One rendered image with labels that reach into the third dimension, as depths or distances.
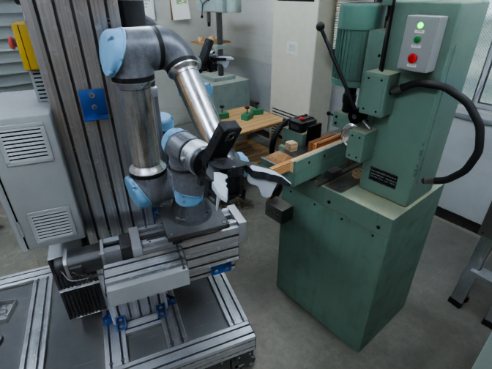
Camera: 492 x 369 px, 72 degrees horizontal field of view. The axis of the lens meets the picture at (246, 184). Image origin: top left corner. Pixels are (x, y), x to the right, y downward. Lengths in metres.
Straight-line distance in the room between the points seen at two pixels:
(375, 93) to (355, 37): 0.27
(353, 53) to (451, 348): 1.50
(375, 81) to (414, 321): 1.35
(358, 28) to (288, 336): 1.46
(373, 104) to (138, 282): 1.01
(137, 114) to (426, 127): 0.96
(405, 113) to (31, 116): 1.22
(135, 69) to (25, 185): 0.54
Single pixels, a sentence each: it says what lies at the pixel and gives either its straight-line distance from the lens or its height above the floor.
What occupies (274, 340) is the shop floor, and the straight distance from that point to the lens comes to 1.91.
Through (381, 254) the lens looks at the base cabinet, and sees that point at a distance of 1.50.
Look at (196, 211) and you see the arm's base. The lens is 1.22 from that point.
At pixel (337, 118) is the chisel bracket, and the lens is 1.63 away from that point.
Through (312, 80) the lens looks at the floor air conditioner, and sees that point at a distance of 3.05.
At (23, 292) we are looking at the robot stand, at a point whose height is 0.21.
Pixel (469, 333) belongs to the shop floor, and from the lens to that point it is 2.25.
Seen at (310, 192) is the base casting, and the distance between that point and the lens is 1.59.
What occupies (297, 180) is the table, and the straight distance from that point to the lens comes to 1.42.
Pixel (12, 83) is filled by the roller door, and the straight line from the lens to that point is 3.97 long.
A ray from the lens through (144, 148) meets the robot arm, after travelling 1.06.
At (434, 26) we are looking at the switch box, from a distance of 1.24.
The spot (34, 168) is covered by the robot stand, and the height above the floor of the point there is 1.06.
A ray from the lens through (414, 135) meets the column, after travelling 1.37.
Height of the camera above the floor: 1.55
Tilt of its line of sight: 30 degrees down
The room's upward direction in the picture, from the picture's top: straight up
